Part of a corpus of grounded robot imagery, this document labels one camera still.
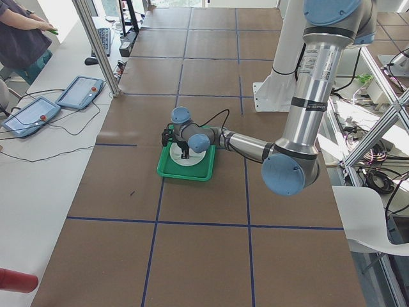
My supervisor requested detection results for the blue teach pendant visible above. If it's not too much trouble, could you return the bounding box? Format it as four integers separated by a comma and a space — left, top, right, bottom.
2, 97, 61, 138
55, 75, 104, 109

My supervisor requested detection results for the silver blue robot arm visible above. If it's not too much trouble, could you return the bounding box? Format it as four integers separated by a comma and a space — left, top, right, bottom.
171, 1, 377, 196

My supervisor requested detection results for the blue teach pendant near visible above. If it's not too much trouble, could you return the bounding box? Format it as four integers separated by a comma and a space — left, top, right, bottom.
2, 97, 61, 138

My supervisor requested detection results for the blue teach pendant far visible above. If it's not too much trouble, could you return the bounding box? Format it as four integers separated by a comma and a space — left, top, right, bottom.
55, 75, 104, 109

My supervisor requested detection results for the person in purple shirt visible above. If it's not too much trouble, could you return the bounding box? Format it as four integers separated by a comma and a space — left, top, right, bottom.
1, 1, 55, 84

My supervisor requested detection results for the black computer mouse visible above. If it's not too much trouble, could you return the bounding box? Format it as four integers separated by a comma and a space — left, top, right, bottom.
84, 57, 99, 66

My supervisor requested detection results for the red cylinder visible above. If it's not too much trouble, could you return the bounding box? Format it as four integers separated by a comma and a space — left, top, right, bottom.
1, 268, 38, 293

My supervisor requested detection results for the white round plate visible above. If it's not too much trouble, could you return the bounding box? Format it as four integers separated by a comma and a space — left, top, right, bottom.
169, 143, 206, 167

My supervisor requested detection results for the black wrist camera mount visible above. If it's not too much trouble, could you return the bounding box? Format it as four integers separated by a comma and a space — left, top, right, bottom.
161, 127, 174, 147

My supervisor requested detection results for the aluminium side frame rail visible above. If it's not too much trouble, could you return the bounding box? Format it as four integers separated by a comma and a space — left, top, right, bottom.
319, 47, 409, 307

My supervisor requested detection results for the aluminium frame post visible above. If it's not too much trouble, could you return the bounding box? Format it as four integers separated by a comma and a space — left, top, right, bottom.
72, 0, 121, 97

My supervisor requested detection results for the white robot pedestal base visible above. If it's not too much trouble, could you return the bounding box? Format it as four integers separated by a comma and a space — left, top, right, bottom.
253, 0, 306, 112

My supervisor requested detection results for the black keyboard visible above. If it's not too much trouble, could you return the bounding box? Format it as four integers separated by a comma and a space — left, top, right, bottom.
96, 28, 112, 57

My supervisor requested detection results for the green plastic tray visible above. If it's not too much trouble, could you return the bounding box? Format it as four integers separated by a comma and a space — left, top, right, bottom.
157, 124, 216, 182

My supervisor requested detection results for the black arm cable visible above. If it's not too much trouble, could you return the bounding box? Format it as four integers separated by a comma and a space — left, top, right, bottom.
195, 109, 231, 132

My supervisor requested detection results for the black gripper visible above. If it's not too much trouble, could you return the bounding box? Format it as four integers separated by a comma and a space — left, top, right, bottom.
176, 140, 189, 159

